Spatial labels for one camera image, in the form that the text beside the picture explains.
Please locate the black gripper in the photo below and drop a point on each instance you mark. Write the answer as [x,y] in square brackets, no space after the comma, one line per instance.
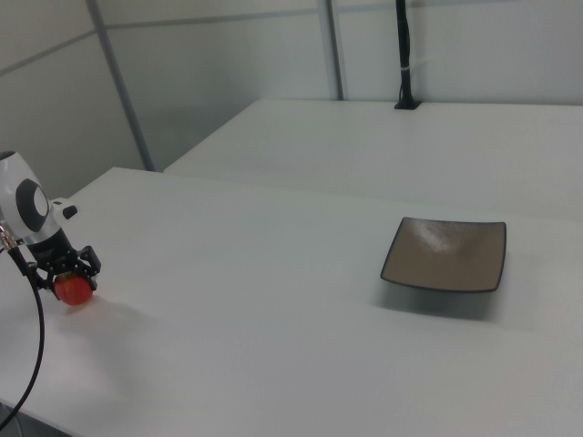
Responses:
[52,255]

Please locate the red apple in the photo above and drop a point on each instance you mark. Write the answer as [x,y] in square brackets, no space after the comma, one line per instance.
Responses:
[75,291]

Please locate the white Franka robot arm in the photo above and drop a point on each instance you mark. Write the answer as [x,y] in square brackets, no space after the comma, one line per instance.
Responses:
[27,214]

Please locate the square brown ceramic plate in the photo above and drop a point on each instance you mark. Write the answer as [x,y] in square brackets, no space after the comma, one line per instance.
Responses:
[444,259]

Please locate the black pole with base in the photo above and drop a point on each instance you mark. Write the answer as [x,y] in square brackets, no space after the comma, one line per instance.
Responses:
[404,54]

